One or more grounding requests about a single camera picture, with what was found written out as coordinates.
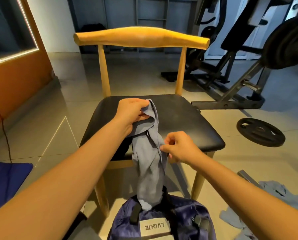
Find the person's right hand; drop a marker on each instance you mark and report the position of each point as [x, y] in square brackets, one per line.
[181, 147]

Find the person's left hand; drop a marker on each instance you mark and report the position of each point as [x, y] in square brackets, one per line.
[130, 111]

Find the single blue-grey towel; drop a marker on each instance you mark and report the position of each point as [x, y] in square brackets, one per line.
[149, 167]

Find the navy blue bag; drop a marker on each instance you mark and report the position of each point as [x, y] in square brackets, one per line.
[184, 220]

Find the pile of blue-grey towels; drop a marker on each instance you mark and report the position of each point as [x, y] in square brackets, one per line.
[283, 195]

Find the person's left forearm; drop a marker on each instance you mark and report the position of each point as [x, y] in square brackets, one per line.
[64, 187]

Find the person's right forearm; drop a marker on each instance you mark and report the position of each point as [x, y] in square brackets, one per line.
[248, 202]

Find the wooden chair with black seat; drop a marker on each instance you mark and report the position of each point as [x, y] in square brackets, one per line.
[189, 122]

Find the black and grey gym machine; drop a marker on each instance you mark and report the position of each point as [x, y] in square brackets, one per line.
[234, 87]

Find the loose black weight plate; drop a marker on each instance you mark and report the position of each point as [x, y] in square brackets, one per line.
[260, 132]

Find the grey shelf unit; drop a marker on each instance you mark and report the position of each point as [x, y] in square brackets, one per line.
[124, 12]

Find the dark blue mat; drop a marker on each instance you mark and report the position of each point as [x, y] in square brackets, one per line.
[6, 185]

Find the mounted black weight plate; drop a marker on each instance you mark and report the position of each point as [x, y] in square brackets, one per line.
[288, 42]

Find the wall mirror with light strip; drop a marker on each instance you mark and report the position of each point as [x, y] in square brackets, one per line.
[6, 27]

